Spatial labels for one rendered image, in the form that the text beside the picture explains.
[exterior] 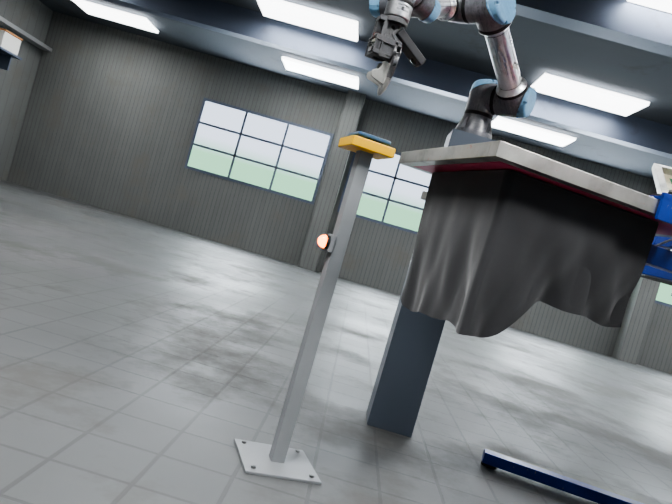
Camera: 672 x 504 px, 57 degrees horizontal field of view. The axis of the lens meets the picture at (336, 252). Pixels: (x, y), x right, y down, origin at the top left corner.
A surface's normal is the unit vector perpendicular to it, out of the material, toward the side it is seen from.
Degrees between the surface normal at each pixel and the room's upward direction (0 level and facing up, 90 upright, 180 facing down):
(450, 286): 97
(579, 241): 94
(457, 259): 96
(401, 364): 90
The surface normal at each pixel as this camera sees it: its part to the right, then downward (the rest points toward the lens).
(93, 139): -0.04, 0.01
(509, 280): 0.30, 0.25
